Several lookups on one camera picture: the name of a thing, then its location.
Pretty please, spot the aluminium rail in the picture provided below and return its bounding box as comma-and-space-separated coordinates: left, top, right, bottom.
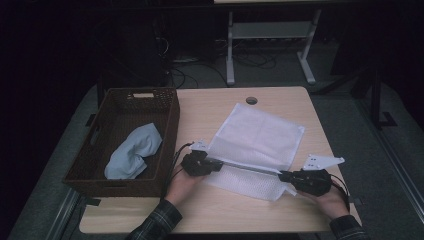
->
353, 96, 424, 224
44, 188, 81, 240

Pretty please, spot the person's right hand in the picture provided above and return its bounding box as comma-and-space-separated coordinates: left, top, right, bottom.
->
299, 184, 350, 221

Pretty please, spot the left hand-held gripper cable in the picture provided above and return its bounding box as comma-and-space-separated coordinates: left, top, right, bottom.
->
161, 141, 195, 201

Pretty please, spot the black metal stand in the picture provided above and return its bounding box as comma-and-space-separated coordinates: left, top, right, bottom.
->
349, 66, 398, 129

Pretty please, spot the white metal desk frame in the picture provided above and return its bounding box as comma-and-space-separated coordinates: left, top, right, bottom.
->
225, 9, 323, 86

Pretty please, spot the person's left hand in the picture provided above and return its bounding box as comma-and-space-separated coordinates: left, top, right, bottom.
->
164, 164, 205, 208

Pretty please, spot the right hand-held gripper cable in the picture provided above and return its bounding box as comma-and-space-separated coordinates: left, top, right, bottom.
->
329, 173, 351, 213

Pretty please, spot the white mesh laundry bag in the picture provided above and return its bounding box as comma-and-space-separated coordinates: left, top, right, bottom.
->
203, 102, 306, 202

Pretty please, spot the brown wicker basket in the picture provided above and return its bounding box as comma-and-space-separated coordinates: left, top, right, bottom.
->
62, 87, 181, 198

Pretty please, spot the light blue cloth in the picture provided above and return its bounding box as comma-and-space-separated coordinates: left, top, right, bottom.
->
104, 122, 164, 180

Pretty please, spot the black floor cable tangle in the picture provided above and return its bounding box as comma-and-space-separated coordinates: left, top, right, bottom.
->
233, 51, 278, 70
168, 61, 229, 89

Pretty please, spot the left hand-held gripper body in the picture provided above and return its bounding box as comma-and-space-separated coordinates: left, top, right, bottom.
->
181, 139, 214, 178

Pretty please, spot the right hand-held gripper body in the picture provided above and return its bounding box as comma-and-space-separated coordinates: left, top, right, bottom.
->
291, 153, 346, 197

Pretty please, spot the hand-held gripper cable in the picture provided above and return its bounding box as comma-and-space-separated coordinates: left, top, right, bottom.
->
161, 141, 195, 201
329, 173, 351, 213

